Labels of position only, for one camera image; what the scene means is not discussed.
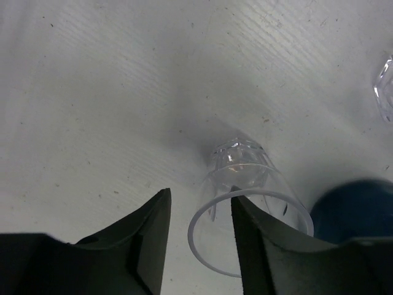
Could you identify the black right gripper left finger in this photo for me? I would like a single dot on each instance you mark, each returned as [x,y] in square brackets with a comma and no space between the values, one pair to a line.
[127,257]

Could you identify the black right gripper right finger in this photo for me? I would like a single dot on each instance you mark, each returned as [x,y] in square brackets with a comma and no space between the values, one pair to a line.
[277,259]

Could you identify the dark blue mug front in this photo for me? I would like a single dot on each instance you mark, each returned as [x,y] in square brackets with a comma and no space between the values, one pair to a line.
[361,208]

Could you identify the clear glass cup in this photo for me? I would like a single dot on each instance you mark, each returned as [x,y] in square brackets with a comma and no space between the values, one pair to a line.
[240,167]

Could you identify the clear plastic cup front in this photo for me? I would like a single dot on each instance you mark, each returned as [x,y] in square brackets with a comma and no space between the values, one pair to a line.
[382,88]

